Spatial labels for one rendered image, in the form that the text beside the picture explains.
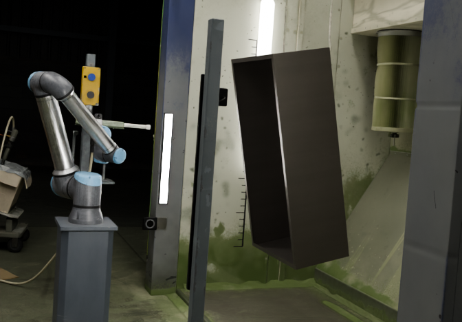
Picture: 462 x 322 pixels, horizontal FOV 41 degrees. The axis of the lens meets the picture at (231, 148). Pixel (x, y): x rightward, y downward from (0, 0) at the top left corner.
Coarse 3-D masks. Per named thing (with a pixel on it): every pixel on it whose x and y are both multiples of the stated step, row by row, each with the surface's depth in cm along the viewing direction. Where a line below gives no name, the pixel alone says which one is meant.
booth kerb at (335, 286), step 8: (320, 272) 465; (320, 280) 464; (328, 280) 454; (336, 280) 444; (328, 288) 453; (336, 288) 443; (344, 288) 433; (352, 288) 424; (344, 296) 432; (352, 296) 424; (360, 296) 414; (368, 296) 406; (360, 304) 414; (368, 304) 405; (376, 304) 397; (384, 304) 389; (368, 312) 404; (376, 312) 397; (384, 312) 389; (392, 312) 382; (384, 320) 388; (392, 320) 381
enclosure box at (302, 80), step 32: (256, 64) 389; (288, 64) 330; (320, 64) 338; (256, 96) 390; (288, 96) 332; (320, 96) 339; (256, 128) 392; (288, 128) 334; (320, 128) 341; (256, 160) 394; (288, 160) 335; (320, 160) 343; (256, 192) 396; (288, 192) 337; (320, 192) 345; (256, 224) 398; (288, 224) 407; (320, 224) 346; (288, 256) 367; (320, 256) 348
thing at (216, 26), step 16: (208, 32) 230; (208, 48) 229; (208, 64) 228; (208, 80) 228; (208, 96) 228; (208, 112) 229; (208, 128) 229; (208, 144) 230; (208, 160) 230; (208, 176) 231; (208, 192) 231; (208, 208) 232; (208, 224) 232; (208, 240) 233; (192, 256) 235; (192, 272) 234; (192, 288) 233; (192, 304) 233; (192, 320) 233
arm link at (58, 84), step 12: (48, 72) 326; (48, 84) 323; (60, 84) 324; (60, 96) 325; (72, 96) 329; (72, 108) 332; (84, 108) 336; (84, 120) 337; (96, 120) 344; (96, 132) 343; (108, 144) 350; (108, 156) 354; (120, 156) 356
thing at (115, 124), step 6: (102, 120) 395; (108, 120) 397; (108, 126) 397; (114, 126) 398; (120, 126) 399; (126, 126) 402; (132, 126) 403; (138, 126) 405; (144, 126) 406; (150, 126) 407; (90, 144) 395; (90, 150) 395
